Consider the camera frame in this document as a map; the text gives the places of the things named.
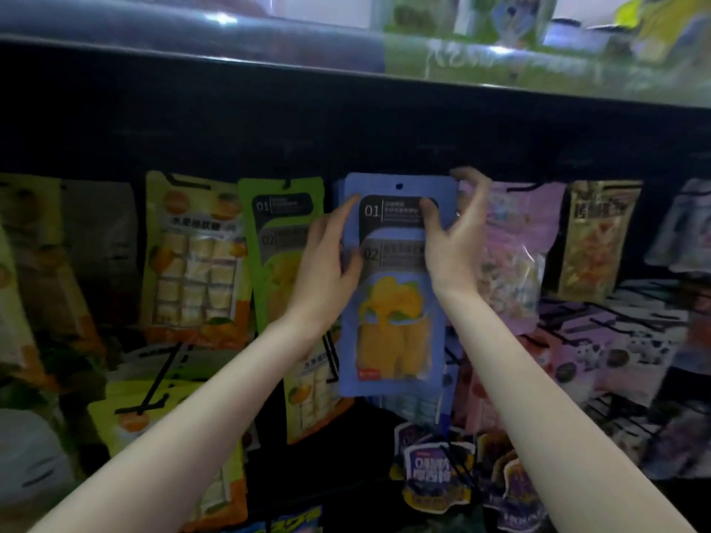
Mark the person's left hand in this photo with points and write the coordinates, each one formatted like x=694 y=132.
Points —
x=328 y=277

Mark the person's right hand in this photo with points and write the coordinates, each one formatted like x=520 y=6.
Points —
x=456 y=244

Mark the pink marshmallow packet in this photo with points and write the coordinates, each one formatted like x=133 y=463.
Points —
x=517 y=249

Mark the green dried mango packet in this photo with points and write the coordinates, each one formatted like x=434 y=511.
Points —
x=278 y=238

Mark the blue dried mango packet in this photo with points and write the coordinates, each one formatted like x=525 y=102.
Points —
x=394 y=327

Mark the yellow orange-cube snack bag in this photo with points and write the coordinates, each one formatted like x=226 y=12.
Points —
x=128 y=411
x=195 y=272
x=317 y=394
x=28 y=283

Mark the gold egg tart candy bag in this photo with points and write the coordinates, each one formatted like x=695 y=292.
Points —
x=600 y=238

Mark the purple cow candy bag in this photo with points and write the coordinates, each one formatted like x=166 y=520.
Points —
x=583 y=349

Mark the blue yellow curvy snack bag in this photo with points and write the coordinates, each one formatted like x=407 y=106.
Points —
x=439 y=472
x=522 y=499

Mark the clear dark-fruit snack bag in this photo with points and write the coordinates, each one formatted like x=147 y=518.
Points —
x=106 y=249

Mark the White Rabbit candy bag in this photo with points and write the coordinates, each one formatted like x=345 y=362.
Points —
x=683 y=222

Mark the white dried fruit pouch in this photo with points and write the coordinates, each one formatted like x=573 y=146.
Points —
x=33 y=460

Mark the person's left forearm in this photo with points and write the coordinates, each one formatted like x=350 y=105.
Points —
x=167 y=449

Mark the person's right forearm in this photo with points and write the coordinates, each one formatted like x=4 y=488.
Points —
x=567 y=427

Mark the row of green packets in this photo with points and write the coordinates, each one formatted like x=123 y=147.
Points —
x=511 y=16

